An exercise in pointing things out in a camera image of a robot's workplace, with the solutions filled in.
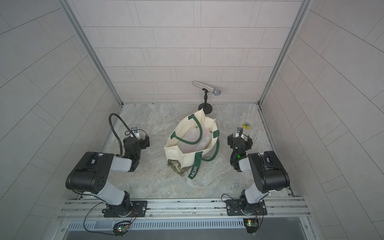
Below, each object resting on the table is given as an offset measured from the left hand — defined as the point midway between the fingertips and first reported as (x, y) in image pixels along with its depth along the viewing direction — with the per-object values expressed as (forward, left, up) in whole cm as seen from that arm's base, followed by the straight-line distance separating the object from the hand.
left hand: (141, 133), depth 94 cm
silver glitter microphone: (+20, -47, +19) cm, 54 cm away
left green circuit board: (-48, -3, -2) cm, 48 cm away
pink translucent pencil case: (-5, -33, +8) cm, 34 cm away
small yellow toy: (+8, -70, -2) cm, 70 cm away
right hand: (0, -63, +1) cm, 63 cm away
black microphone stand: (+25, -43, -2) cm, 50 cm away
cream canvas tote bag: (-19, -24, +11) cm, 32 cm away
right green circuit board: (-47, -61, -4) cm, 77 cm away
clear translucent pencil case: (-11, -40, +8) cm, 43 cm away
